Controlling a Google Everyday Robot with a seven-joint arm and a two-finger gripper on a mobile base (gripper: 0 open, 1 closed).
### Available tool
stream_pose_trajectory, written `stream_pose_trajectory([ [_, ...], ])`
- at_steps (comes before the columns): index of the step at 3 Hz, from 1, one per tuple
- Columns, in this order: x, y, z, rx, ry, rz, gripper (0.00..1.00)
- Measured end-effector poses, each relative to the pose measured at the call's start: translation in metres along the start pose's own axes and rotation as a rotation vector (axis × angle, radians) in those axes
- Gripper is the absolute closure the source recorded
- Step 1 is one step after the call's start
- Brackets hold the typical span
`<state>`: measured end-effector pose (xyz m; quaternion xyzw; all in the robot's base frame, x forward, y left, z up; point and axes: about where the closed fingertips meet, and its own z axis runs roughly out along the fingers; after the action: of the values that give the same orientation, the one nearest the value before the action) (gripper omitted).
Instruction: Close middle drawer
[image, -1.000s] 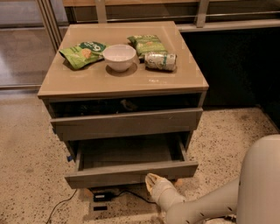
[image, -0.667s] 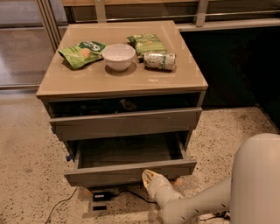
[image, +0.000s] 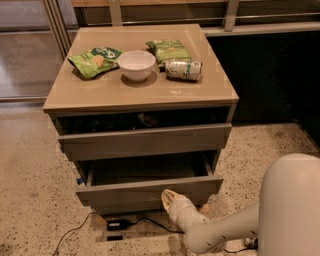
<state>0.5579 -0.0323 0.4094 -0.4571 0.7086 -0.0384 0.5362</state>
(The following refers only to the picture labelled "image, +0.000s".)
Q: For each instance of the metal railing frame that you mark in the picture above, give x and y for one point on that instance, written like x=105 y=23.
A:
x=217 y=17

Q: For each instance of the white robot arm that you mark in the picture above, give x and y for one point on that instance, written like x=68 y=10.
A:
x=285 y=220

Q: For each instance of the grey bottom drawer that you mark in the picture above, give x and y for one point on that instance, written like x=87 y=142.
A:
x=128 y=207

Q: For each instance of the green chip bag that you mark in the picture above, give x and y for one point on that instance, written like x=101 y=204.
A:
x=95 y=61
x=168 y=49

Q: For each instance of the black power adapter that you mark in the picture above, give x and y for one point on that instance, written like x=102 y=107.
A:
x=115 y=225

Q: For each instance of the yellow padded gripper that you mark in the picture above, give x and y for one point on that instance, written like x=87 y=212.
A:
x=179 y=209

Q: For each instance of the white green soda can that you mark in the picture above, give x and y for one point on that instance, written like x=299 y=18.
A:
x=184 y=70

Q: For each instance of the green chip bag left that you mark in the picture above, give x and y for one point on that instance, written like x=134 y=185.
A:
x=95 y=61

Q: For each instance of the grey three-drawer cabinet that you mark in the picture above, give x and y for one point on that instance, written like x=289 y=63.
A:
x=112 y=93

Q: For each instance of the blue tape piece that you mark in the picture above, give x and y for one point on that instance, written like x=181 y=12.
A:
x=79 y=181

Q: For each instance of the white ceramic bowl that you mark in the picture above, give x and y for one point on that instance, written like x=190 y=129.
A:
x=136 y=65

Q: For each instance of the black power strip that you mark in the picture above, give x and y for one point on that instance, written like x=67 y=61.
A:
x=251 y=243

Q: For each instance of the green chip bag right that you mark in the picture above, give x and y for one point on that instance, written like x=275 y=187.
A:
x=168 y=49

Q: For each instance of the grey top drawer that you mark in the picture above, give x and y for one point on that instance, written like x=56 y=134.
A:
x=106 y=136

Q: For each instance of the grey drawer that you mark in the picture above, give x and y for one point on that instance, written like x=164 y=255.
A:
x=106 y=136
x=144 y=178
x=128 y=207

